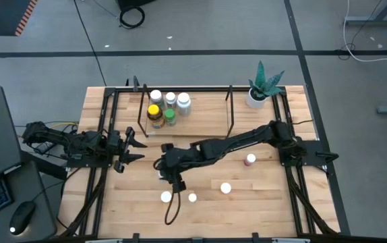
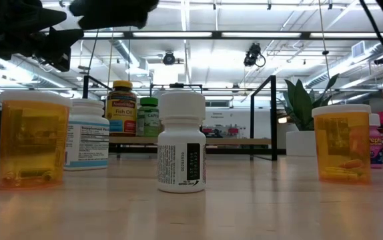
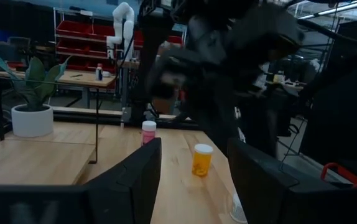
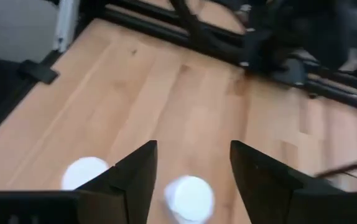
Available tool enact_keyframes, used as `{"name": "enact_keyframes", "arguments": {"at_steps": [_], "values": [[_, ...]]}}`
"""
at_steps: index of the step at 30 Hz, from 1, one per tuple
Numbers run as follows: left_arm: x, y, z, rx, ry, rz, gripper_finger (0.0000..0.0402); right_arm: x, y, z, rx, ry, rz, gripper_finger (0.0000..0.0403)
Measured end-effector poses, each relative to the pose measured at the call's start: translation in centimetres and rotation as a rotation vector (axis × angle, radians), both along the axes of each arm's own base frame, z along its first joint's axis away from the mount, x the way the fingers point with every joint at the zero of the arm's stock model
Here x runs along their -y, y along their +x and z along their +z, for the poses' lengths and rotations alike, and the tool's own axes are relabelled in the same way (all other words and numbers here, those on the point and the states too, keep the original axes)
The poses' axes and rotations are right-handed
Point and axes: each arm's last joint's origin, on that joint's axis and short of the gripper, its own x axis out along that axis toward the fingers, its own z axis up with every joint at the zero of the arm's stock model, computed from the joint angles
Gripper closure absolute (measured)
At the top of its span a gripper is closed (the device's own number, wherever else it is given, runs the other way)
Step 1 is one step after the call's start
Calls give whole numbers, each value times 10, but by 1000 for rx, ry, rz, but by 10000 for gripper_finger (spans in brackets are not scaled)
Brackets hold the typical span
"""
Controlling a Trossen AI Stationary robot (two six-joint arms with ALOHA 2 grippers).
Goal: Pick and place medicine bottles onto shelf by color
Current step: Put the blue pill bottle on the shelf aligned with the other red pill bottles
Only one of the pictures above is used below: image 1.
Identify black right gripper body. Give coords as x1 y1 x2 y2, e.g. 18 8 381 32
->
152 143 198 194

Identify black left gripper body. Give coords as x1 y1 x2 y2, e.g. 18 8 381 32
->
107 126 136 173

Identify brown fish oil bottle yellow cap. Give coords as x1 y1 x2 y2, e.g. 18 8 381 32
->
146 103 167 130

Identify green caffeine bottle green cap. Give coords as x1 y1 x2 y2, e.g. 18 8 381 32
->
164 108 177 128

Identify clear bottle green label white cap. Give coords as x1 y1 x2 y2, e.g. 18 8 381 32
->
149 89 166 111

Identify small white bottle grey label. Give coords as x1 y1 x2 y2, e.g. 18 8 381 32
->
165 92 177 109

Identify large plain white bottle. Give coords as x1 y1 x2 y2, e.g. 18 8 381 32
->
176 92 192 117

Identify pink-capped small bottle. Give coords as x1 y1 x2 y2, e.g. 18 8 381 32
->
243 153 257 167

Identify black rectangular control box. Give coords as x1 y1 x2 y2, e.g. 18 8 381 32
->
33 140 58 155

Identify green plant in white pot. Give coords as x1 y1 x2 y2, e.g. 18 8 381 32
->
245 60 285 109

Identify black computer mouse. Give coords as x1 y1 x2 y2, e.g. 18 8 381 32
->
7 201 35 236

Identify black stand base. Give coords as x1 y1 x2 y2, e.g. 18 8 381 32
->
116 0 157 11

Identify black mat orange stripes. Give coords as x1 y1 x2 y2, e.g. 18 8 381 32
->
0 0 38 37

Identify grey desk leg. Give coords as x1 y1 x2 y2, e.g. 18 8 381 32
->
344 0 387 27

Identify wooden shelf black metal frame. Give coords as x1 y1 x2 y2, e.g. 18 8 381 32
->
136 83 235 140

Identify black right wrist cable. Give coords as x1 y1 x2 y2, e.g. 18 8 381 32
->
164 184 183 226

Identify yellow wire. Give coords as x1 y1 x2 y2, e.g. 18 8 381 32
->
50 121 80 131

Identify black metal rig frame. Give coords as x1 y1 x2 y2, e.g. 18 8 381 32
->
58 76 341 243

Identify black coiled cable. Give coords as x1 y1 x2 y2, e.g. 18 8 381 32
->
119 5 146 30

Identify white floor cable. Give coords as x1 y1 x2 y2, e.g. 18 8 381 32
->
343 0 387 63

